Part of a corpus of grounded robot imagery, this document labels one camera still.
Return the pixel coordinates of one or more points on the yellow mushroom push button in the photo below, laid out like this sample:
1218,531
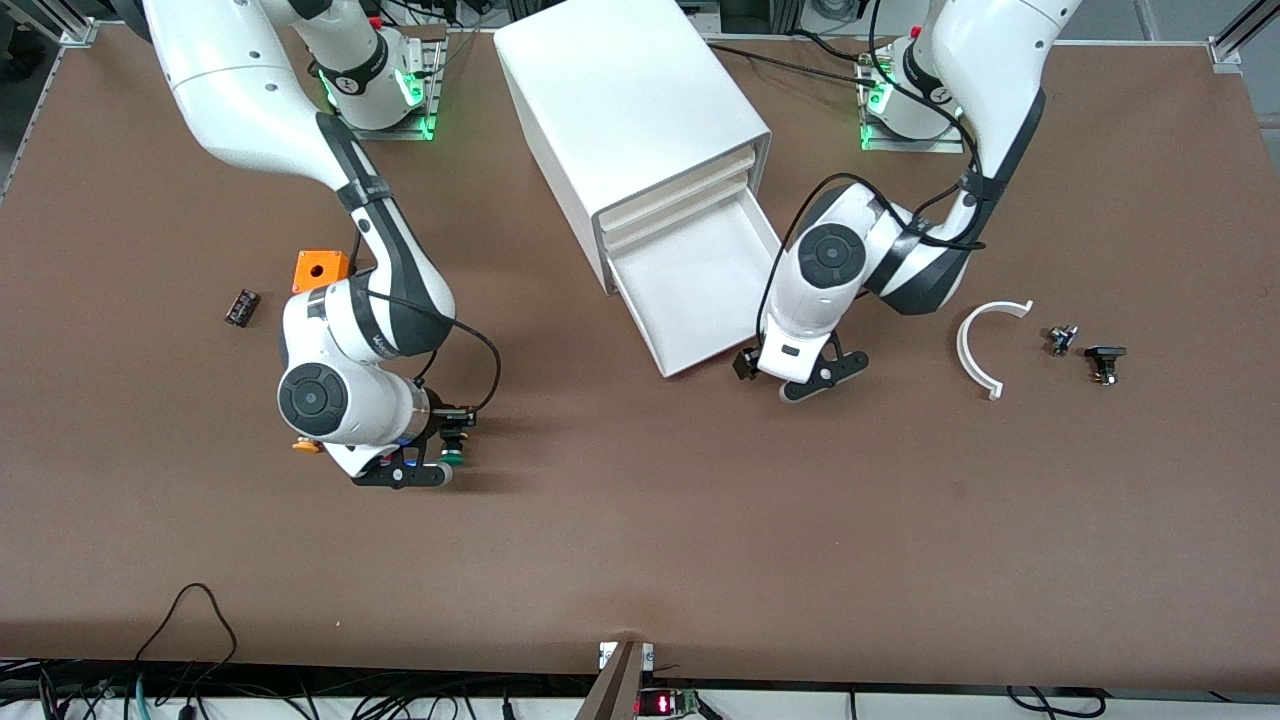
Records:
306,446

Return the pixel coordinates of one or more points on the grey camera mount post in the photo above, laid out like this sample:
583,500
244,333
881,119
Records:
615,690

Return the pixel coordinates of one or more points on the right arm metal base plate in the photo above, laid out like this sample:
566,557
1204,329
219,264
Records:
400,132

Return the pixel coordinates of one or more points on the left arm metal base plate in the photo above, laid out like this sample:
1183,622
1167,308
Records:
940,146

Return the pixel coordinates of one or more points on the aluminium frame profile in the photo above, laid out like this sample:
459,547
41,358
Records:
1240,35
60,25

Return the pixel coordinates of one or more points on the small silver switch part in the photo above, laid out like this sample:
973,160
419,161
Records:
1060,340

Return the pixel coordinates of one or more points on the white curved plastic bracket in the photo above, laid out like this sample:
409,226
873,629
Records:
965,350

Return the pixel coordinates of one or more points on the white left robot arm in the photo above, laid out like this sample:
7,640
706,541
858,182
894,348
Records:
1000,50

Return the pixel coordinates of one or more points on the black cylindrical capacitor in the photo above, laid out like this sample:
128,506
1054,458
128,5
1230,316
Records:
242,307

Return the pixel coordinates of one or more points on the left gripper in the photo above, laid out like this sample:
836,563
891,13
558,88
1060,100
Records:
745,365

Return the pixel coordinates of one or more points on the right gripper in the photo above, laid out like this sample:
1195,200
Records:
447,418

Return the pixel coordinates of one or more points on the small black switch part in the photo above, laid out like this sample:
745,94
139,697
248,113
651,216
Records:
1105,355

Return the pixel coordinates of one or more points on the green mushroom push button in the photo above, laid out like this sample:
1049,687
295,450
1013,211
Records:
452,458

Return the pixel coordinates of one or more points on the orange button enclosure box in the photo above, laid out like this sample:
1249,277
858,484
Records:
318,265

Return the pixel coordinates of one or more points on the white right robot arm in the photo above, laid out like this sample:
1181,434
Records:
240,90

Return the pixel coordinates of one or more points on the small device with red display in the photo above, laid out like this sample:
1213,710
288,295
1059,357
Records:
655,705

